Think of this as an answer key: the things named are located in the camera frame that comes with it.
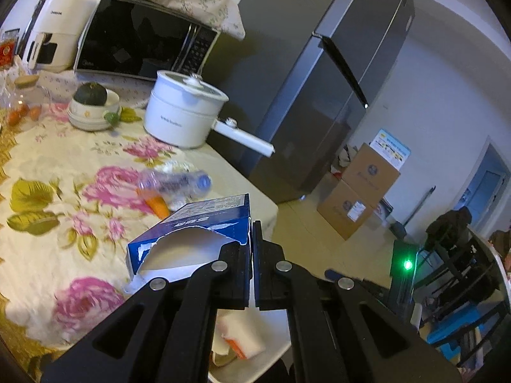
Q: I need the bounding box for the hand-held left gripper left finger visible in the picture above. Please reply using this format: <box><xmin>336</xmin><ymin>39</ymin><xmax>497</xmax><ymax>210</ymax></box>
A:
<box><xmin>40</xmin><ymin>243</ymin><xmax>252</xmax><ymax>383</ymax></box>

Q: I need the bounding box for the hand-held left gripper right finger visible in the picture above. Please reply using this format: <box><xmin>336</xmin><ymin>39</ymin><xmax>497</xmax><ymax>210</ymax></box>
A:
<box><xmin>253</xmin><ymin>221</ymin><xmax>464</xmax><ymax>383</ymax></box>

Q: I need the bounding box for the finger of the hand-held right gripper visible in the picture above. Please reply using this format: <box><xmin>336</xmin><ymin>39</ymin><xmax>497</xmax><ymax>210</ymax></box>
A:
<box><xmin>324</xmin><ymin>269</ymin><xmax>392</xmax><ymax>312</ymax></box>

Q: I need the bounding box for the blue cardboard box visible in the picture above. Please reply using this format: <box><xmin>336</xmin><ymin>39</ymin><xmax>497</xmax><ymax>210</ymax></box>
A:
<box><xmin>126</xmin><ymin>193</ymin><xmax>252</xmax><ymax>284</ymax></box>

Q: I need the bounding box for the brown cardboard box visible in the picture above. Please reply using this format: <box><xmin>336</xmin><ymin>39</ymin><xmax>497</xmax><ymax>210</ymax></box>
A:
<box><xmin>317</xmin><ymin>179</ymin><xmax>386</xmax><ymax>241</ymax></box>
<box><xmin>342</xmin><ymin>143</ymin><xmax>401</xmax><ymax>200</ymax></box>

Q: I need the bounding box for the white and orange packet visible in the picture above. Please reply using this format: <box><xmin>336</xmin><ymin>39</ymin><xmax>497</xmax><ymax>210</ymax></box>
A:
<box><xmin>211</xmin><ymin>312</ymin><xmax>267</xmax><ymax>368</ymax></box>

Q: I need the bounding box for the black chair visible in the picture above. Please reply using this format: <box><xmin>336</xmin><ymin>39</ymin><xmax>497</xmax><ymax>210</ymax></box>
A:
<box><xmin>413</xmin><ymin>223</ymin><xmax>511</xmax><ymax>368</ymax></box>

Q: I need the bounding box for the dark jacket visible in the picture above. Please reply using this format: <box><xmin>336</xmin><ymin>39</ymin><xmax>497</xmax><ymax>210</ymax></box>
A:
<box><xmin>425</xmin><ymin>208</ymin><xmax>474</xmax><ymax>250</ymax></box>

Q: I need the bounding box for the orange carrot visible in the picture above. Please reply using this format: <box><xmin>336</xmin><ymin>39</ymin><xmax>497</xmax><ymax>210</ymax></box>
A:
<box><xmin>138</xmin><ymin>189</ymin><xmax>170</xmax><ymax>218</ymax></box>

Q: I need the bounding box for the clear plastic bottle blue cap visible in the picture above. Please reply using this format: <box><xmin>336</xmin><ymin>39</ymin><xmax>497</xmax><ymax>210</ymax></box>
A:
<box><xmin>138</xmin><ymin>169</ymin><xmax>212</xmax><ymax>204</ymax></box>

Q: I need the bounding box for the blue door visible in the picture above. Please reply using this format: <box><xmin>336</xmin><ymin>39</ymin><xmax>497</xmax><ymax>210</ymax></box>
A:
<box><xmin>457</xmin><ymin>136</ymin><xmax>511</xmax><ymax>228</ymax></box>

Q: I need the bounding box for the blue and white box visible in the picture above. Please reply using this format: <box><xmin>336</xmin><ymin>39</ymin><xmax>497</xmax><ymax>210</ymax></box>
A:
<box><xmin>369</xmin><ymin>129</ymin><xmax>412</xmax><ymax>170</ymax></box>

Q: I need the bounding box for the grey refrigerator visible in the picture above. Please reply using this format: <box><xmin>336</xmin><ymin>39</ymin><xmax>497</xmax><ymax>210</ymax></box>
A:
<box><xmin>208</xmin><ymin>0</ymin><xmax>414</xmax><ymax>204</ymax></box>

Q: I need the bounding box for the floral tablecloth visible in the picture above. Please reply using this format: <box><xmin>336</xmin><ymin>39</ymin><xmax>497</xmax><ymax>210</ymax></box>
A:
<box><xmin>0</xmin><ymin>68</ymin><xmax>280</xmax><ymax>383</ymax></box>

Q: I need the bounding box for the white bowl with dark squash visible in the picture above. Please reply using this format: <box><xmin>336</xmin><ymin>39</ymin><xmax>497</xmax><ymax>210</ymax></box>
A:
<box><xmin>67</xmin><ymin>88</ymin><xmax>122</xmax><ymax>132</ymax></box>

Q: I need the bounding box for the dark green squash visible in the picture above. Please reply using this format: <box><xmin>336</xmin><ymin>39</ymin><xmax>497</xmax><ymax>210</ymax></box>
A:
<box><xmin>73</xmin><ymin>82</ymin><xmax>108</xmax><ymax>106</ymax></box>

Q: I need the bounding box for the black microwave oven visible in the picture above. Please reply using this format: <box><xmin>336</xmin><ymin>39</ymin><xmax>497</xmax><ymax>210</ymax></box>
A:
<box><xmin>74</xmin><ymin>0</ymin><xmax>220</xmax><ymax>84</ymax></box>

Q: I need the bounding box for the glass jar with wooden lid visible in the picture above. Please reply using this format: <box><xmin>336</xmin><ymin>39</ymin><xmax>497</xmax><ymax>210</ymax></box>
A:
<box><xmin>14</xmin><ymin>74</ymin><xmax>44</xmax><ymax>108</ymax></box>

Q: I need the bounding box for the white air fryer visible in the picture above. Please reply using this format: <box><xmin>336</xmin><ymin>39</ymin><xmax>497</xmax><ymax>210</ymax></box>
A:
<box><xmin>22</xmin><ymin>0</ymin><xmax>98</xmax><ymax>73</ymax></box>

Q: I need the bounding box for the red box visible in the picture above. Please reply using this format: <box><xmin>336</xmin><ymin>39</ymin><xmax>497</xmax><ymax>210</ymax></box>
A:
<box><xmin>0</xmin><ymin>28</ymin><xmax>20</xmax><ymax>66</ymax></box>

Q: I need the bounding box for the mop handle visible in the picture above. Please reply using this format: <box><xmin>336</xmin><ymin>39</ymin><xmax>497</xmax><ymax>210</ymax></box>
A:
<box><xmin>403</xmin><ymin>187</ymin><xmax>437</xmax><ymax>228</ymax></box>

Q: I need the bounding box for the white electric pot with handle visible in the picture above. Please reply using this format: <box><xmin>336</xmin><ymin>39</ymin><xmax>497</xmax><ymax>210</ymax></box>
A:
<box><xmin>143</xmin><ymin>70</ymin><xmax>275</xmax><ymax>157</ymax></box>

